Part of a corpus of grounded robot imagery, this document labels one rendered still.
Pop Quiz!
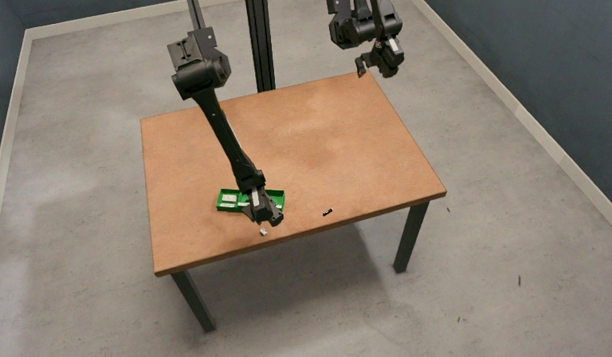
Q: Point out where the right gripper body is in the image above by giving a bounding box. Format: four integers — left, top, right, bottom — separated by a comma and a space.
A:
242, 201, 277, 222

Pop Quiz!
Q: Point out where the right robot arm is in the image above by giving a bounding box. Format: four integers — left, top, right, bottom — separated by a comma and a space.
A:
167, 34, 284, 227

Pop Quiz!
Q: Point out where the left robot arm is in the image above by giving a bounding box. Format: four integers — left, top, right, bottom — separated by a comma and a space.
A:
334, 0, 405, 78

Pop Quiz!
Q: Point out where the green three-compartment sorting bin rack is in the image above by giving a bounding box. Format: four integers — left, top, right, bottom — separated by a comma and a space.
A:
217, 188, 285, 213

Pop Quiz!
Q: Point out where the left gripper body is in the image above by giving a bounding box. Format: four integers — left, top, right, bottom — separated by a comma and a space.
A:
355, 46, 382, 69

